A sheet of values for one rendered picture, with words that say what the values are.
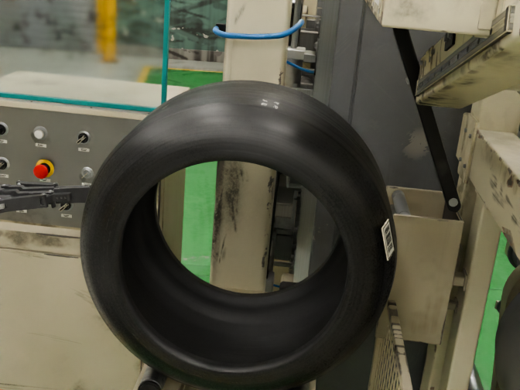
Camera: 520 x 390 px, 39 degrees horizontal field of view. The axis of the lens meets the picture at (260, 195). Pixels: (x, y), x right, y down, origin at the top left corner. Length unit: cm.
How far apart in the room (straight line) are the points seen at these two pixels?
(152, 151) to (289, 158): 23
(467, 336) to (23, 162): 125
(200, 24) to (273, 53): 880
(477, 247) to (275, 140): 61
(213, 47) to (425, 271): 891
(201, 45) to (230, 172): 879
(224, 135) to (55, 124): 93
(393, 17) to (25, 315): 160
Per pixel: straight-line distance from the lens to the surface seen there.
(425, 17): 91
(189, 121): 121
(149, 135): 124
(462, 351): 174
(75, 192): 140
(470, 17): 92
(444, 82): 120
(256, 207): 163
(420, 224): 157
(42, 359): 230
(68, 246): 210
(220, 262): 169
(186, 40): 1036
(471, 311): 169
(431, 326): 168
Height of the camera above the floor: 173
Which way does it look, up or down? 20 degrees down
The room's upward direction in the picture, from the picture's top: 5 degrees clockwise
